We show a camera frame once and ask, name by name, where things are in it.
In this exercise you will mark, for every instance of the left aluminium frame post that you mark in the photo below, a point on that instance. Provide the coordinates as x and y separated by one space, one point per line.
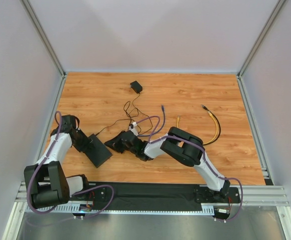
42 35

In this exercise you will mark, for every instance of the front aluminium frame rail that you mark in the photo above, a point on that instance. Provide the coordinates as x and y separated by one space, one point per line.
255 195

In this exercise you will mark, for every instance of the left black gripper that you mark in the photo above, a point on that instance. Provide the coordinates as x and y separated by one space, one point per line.
86 144

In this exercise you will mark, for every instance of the black network switch box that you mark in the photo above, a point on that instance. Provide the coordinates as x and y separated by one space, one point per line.
97 152

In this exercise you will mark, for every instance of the black power adapter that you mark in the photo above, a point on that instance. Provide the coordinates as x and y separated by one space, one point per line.
136 86

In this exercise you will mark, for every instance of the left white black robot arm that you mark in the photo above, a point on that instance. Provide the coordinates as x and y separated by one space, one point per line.
53 162

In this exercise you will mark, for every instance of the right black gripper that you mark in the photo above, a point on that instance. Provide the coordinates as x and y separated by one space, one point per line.
123 141

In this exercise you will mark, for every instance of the aluminium frame post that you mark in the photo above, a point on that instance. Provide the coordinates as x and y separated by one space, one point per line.
261 37
42 35

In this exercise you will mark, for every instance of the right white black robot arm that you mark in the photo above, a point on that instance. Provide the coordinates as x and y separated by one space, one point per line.
182 146

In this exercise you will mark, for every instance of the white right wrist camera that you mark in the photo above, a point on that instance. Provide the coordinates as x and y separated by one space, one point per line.
133 128

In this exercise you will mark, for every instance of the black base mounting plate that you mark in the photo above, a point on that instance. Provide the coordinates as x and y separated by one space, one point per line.
164 197

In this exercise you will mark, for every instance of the right aluminium frame post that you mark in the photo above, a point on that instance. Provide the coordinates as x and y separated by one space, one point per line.
261 37

